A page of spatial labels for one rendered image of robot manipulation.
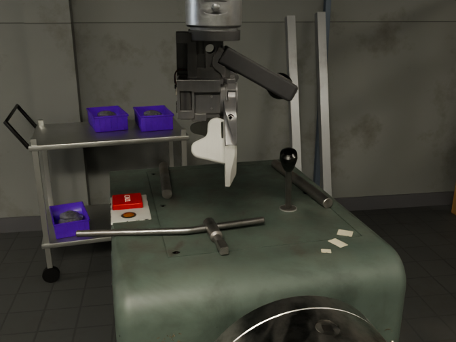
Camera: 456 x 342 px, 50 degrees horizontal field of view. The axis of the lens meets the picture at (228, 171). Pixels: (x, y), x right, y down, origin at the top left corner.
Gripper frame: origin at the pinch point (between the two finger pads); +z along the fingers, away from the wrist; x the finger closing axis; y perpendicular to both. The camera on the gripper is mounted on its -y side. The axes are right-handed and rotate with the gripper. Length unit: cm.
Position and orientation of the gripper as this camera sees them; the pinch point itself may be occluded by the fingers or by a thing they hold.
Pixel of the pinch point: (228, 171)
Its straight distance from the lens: 71.6
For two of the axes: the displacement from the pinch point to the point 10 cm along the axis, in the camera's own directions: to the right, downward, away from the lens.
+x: 0.9, 3.2, -9.4
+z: -0.1, 9.5, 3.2
